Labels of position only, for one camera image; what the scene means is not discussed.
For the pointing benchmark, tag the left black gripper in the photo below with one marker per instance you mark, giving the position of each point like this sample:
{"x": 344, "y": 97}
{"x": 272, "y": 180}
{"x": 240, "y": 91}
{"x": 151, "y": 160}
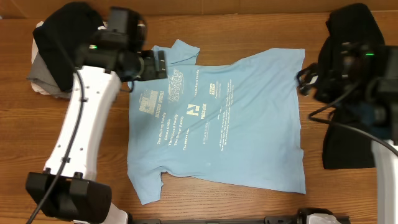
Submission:
{"x": 148, "y": 71}

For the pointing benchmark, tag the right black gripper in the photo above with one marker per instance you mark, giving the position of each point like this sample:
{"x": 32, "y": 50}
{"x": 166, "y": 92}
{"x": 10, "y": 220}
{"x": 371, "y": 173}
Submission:
{"x": 311, "y": 83}

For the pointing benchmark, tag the light blue printed t-shirt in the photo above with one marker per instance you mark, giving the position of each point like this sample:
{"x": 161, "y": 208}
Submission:
{"x": 235, "y": 124}

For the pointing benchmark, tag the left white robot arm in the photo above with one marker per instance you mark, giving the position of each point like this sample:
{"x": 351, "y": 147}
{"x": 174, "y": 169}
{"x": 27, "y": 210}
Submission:
{"x": 67, "y": 188}

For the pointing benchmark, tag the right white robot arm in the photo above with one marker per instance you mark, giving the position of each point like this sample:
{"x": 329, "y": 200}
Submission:
{"x": 367, "y": 87}

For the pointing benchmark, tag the black garment with white logo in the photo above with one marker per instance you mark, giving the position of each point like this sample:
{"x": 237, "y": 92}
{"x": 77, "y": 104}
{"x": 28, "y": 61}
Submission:
{"x": 342, "y": 148}

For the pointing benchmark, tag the black folded garment on stack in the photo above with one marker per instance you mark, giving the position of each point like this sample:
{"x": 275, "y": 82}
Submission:
{"x": 60, "y": 36}

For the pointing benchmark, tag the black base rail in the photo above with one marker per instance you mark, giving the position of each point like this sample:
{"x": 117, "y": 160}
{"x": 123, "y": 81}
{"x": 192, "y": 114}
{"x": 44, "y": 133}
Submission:
{"x": 303, "y": 216}

